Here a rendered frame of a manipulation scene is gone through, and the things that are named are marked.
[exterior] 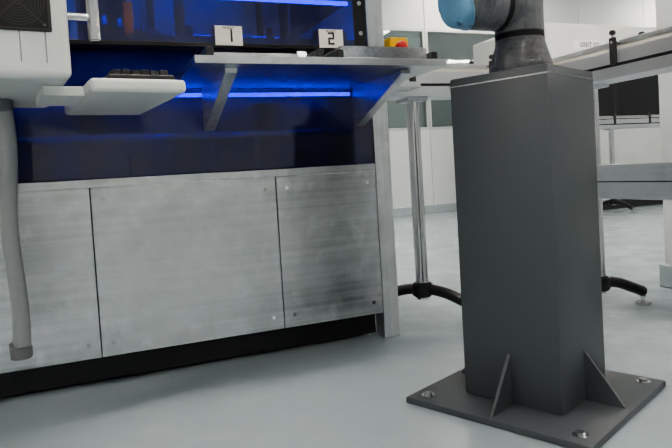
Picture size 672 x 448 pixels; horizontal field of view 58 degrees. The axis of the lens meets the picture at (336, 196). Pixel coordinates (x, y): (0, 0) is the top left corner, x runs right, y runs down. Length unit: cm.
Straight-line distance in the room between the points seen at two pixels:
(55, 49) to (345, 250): 112
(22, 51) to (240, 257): 92
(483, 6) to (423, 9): 635
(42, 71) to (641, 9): 937
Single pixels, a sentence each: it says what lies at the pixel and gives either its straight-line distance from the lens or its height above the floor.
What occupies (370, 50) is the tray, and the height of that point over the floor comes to 90.
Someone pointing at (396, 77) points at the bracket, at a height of 84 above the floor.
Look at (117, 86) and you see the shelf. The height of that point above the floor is 79.
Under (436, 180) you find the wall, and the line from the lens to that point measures 760.
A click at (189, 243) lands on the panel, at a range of 190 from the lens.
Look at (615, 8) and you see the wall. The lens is 979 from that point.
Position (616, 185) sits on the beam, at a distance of 232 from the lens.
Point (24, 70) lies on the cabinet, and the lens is 134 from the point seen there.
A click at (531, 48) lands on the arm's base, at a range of 153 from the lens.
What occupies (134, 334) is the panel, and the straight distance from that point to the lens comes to 192.
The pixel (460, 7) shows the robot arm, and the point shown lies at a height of 93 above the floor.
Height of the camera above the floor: 58
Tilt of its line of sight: 2 degrees down
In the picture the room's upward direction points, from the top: 3 degrees counter-clockwise
